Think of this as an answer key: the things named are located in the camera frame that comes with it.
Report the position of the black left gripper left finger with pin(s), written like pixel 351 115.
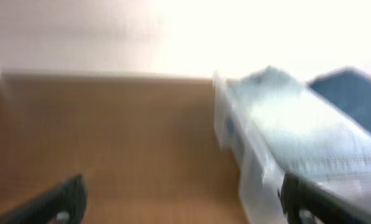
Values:
pixel 69 196

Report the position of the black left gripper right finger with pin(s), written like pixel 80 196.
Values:
pixel 298 193

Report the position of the light grey jeans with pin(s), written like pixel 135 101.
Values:
pixel 288 128

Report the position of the blue denim jeans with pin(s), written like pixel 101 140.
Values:
pixel 350 91

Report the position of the clear plastic storage container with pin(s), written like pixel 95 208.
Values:
pixel 260 205

